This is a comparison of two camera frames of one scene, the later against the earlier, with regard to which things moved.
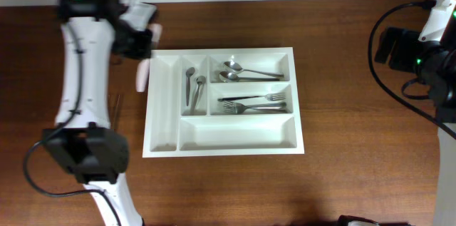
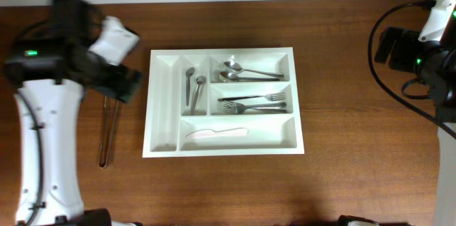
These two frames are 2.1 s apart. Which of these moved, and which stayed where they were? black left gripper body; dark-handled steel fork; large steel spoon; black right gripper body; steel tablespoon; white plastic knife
Moved: black left gripper body; white plastic knife
Stayed: steel tablespoon; large steel spoon; dark-handled steel fork; black right gripper body
